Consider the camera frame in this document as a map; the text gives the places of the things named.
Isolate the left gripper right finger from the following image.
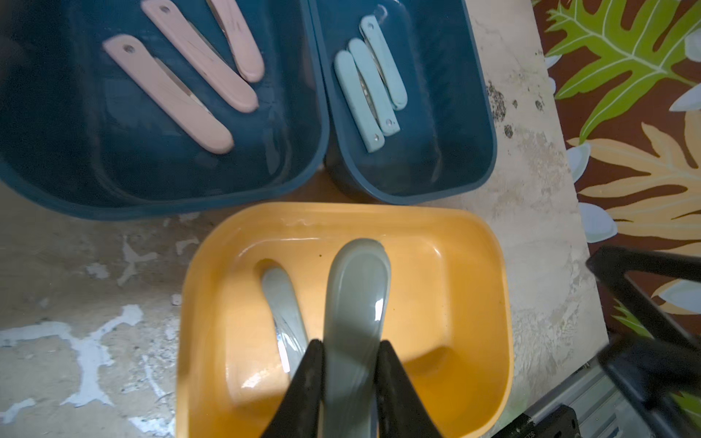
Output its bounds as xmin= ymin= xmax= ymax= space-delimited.
xmin=374 ymin=341 xmax=442 ymax=437

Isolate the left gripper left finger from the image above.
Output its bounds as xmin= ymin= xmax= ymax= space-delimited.
xmin=261 ymin=339 xmax=325 ymax=438

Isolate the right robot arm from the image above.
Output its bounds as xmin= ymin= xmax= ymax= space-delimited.
xmin=586 ymin=246 xmax=700 ymax=437

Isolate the yellow storage box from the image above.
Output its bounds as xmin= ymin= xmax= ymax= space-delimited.
xmin=176 ymin=203 xmax=514 ymax=437

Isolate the right teal storage box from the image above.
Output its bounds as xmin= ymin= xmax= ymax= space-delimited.
xmin=310 ymin=1 xmax=497 ymax=204

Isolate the teal storage box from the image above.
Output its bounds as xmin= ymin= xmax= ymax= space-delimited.
xmin=310 ymin=1 xmax=497 ymax=204
xmin=1 ymin=1 xmax=330 ymax=221

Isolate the left teal storage box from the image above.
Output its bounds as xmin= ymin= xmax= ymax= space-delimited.
xmin=1 ymin=1 xmax=330 ymax=221

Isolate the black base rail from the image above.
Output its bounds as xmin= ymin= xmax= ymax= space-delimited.
xmin=492 ymin=360 xmax=655 ymax=437

